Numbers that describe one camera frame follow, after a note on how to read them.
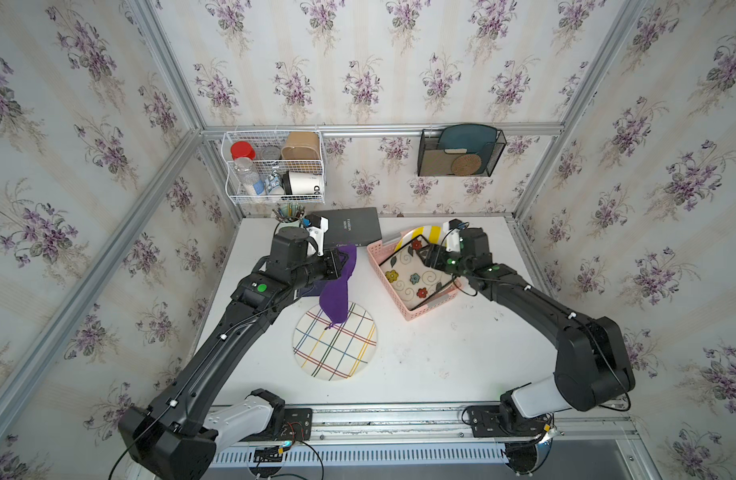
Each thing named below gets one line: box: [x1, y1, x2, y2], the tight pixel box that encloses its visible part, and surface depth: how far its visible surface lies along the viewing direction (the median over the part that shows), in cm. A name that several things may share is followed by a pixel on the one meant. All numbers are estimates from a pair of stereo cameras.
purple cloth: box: [319, 244, 357, 329], surface depth 74 cm
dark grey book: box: [312, 207, 382, 249], surface depth 117 cm
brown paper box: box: [281, 131, 321, 160], surface depth 92 cm
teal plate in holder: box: [438, 124, 498, 174], surface depth 95 cm
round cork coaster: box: [451, 154, 482, 176], surface depth 100 cm
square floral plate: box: [379, 234, 453, 311], surface depth 99 cm
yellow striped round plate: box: [394, 225, 444, 253], surface depth 106 cm
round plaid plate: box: [292, 303, 378, 382], surface depth 88 cm
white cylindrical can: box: [282, 170, 324, 195], surface depth 95 cm
